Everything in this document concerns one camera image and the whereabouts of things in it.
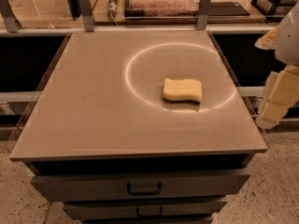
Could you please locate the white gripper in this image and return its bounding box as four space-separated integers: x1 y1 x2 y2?
255 65 299 129

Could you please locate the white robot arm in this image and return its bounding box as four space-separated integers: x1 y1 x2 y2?
255 2 299 129

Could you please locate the yellow sponge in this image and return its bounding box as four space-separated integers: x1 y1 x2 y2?
164 77 203 103

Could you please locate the upper grey drawer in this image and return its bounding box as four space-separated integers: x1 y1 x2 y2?
31 170 249 203

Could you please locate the grey drawer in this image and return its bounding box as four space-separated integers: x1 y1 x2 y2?
31 170 249 203
64 198 226 220

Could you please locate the black flat board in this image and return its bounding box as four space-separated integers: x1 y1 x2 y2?
208 2 249 16

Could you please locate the white power strip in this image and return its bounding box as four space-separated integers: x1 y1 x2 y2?
107 0 119 17

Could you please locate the lower grey drawer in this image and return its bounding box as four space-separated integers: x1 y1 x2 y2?
64 198 226 220

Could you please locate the right metal bracket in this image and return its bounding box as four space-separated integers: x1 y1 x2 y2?
196 0 211 30

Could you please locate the metal bracket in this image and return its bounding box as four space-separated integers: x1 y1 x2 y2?
196 0 211 30
0 0 21 33
78 0 95 32

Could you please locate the black upper drawer handle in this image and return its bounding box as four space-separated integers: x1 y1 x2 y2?
127 182 162 196

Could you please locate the black drawer handle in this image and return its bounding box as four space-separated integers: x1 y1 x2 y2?
127 182 162 196
135 206 163 217

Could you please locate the black lower drawer handle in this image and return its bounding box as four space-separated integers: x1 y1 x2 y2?
135 206 163 217

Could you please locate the middle metal bracket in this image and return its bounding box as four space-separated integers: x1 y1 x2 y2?
78 0 95 32

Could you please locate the left metal bracket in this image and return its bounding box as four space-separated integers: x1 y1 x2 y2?
0 0 21 33

